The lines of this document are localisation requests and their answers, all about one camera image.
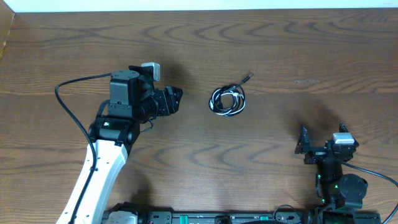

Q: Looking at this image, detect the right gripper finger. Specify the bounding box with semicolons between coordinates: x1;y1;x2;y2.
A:
295;124;310;154
339;122;359;147

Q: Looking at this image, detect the white USB cable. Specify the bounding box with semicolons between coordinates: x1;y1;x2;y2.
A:
210;88;246;117

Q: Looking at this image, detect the black USB cable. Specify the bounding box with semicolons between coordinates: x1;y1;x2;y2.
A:
208;73;254;118

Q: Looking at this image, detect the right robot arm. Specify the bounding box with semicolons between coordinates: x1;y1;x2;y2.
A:
295;123;368;223

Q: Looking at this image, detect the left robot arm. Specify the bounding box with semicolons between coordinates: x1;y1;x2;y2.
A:
58;62;183;223

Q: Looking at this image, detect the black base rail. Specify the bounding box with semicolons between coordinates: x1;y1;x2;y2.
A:
100;202;382;224

